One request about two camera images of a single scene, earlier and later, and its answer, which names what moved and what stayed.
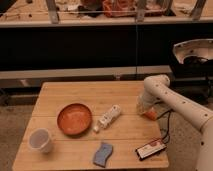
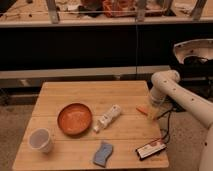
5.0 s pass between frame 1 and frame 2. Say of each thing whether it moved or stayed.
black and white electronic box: stayed
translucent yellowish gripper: moved
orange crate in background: stayed
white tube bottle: stayed
